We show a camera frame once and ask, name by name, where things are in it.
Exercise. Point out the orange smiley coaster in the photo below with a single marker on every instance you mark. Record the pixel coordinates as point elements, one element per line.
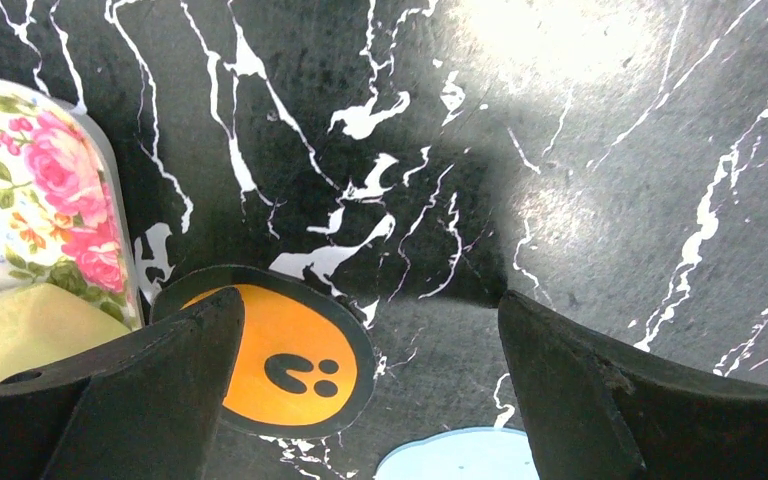
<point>305,367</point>

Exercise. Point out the peach mug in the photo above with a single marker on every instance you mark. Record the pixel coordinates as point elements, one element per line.
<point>42,324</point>

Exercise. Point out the floral tray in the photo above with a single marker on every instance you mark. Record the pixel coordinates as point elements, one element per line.
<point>60,217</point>

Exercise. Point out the blue grey coaster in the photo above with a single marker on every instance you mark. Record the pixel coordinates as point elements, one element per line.
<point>469,453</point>

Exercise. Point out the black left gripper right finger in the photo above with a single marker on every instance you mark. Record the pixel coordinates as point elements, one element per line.
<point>594,407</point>

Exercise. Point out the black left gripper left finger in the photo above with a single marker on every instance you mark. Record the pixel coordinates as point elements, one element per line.
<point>144,406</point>

